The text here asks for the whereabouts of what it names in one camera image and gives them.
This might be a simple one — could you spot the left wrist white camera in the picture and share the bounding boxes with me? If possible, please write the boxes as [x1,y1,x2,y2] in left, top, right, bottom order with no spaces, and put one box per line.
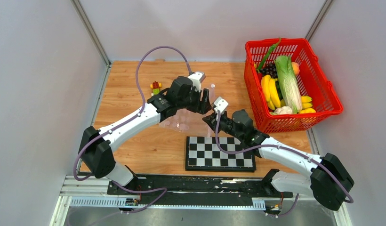
[188,71,206,92]

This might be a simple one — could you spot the black white checkerboard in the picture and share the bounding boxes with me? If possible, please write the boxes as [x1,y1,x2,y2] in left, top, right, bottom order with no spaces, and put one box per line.
[185,137,256,173]

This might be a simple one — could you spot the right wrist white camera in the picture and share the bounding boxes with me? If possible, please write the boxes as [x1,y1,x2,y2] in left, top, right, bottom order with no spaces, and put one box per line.
[212,97,229,114]

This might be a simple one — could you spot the dark purple grapes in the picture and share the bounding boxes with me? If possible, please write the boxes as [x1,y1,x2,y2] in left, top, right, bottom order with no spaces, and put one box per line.
[259,63,278,79]

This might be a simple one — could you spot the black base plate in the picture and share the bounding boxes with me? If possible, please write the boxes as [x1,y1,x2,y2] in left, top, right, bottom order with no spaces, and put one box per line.
[106,173,294,207]

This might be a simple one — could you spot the red plastic basket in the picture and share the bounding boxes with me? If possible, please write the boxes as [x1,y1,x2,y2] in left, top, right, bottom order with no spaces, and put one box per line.
[244,38,343,133]

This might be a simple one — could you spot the wrist white camera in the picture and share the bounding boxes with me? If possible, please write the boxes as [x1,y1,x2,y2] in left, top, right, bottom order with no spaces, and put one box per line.
[212,97,229,114]
[188,71,206,92]

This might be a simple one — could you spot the orange peach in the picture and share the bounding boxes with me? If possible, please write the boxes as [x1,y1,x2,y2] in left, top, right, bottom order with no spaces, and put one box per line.
[291,62,300,77]

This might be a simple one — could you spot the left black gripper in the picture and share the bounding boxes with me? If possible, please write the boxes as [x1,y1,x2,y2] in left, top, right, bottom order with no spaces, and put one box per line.
[178,86,213,115]

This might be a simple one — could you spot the long green pepper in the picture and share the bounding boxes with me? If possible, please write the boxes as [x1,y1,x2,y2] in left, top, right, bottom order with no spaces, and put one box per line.
[256,37,281,73]

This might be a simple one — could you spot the colourful toy car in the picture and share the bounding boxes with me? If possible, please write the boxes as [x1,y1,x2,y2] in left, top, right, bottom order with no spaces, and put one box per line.
[150,81,162,96]

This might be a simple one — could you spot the clear zip top bag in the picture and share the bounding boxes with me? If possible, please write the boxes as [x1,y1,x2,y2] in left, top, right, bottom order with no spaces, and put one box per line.
[159,88,211,136]

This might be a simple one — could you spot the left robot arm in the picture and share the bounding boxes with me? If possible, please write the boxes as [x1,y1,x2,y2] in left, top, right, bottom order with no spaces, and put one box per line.
[78,72,211,194]

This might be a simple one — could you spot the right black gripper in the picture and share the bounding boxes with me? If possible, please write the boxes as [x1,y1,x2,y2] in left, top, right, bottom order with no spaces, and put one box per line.
[202,110,243,141]

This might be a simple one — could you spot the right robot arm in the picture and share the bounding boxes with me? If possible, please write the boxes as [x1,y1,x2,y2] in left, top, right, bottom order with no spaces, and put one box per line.
[202,110,354,211]

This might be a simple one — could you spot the green napa cabbage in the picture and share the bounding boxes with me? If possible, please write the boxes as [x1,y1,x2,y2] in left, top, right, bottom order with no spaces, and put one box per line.
[274,55,302,114]

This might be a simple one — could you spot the yellow banana bunch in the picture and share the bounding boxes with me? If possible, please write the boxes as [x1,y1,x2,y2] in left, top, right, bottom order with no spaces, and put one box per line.
[260,75,281,110]
[299,96,316,113]

